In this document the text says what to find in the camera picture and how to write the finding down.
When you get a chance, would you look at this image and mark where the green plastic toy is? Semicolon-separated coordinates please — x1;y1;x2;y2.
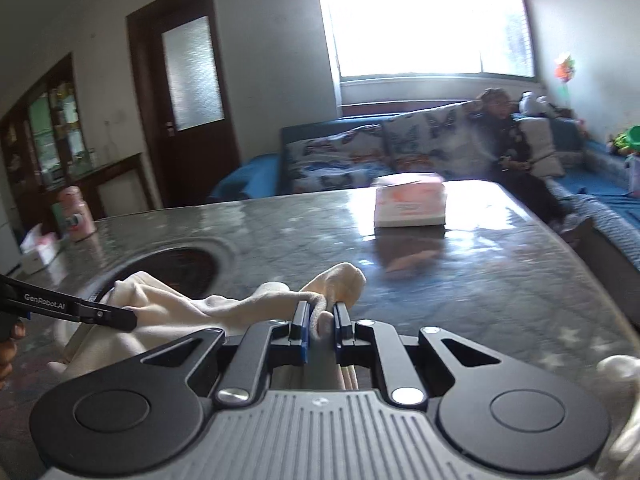
607;125;640;157

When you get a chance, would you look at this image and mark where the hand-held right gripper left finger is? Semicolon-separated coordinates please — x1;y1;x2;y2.
132;300;311;408

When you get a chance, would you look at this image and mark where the white stuffed toy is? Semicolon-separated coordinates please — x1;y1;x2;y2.
519;91;551;118

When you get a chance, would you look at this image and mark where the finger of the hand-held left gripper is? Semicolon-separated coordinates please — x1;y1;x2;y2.
0;275;138;332

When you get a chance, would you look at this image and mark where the pink tissue pack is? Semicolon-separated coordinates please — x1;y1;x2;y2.
374;172;447;228

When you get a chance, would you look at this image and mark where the frosted glass wooden door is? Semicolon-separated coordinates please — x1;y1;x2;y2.
126;0;241;208

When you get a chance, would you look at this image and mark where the pink cartoon-face bottle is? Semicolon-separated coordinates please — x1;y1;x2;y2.
57;186;97;242

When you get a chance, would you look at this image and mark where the blue sofa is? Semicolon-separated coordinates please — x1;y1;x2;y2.
207;102;640;281

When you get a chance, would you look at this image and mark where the colourful pinwheel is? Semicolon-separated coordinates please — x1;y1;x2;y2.
554;52;577;97

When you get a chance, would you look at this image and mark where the bright window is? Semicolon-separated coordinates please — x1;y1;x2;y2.
317;0;538;82

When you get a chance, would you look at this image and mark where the white cushion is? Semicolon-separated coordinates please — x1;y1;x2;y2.
515;115;567;179

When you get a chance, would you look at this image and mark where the butterfly print cushion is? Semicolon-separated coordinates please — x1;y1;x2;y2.
382;102;482;179
287;129;394;194

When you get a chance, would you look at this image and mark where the cream shirt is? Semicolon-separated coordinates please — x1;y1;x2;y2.
50;262;640;480

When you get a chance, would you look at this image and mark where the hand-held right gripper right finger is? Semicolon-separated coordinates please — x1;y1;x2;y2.
334;301;506;406

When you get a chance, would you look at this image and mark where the dark wooden display cabinet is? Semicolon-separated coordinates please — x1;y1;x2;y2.
0;55;145;243

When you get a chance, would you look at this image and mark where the person's left hand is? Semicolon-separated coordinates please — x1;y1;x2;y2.
0;322;27;391

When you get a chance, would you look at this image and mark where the white tissue box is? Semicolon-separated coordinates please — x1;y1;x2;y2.
20;222;63;275

